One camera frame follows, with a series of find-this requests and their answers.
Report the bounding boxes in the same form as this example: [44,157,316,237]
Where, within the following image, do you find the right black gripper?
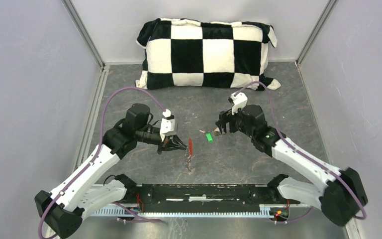
[215,104,255,139]

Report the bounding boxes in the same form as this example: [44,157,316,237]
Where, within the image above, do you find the green key tag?
[199,130,213,142]

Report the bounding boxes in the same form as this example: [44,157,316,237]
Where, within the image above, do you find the red key tag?
[188,138,193,156]

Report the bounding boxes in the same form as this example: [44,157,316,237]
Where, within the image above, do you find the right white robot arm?
[216,105,368,227]

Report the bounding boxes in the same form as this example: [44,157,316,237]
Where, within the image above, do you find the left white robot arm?
[34,103,187,239]

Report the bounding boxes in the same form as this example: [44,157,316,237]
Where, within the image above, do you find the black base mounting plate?
[117,184,288,213]

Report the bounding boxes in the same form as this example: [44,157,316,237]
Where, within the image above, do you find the black and white checkered pillow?
[135,18,281,91]

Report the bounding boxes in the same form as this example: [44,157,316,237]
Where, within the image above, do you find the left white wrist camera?
[159,109,177,141]

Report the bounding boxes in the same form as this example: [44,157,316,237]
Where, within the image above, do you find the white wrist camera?
[159,109,177,141]
[228,92,248,115]

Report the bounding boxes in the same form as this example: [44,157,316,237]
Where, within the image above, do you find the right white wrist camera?
[228,92,248,115]

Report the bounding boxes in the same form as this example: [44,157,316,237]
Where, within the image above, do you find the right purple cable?
[232,81,368,225]

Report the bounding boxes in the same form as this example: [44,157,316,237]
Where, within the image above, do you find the purple cable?
[37,87,173,239]
[232,81,368,225]

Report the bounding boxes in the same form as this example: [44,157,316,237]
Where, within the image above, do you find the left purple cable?
[37,87,173,239]

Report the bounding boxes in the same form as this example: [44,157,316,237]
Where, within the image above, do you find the white slotted cable duct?
[92,205,274,219]

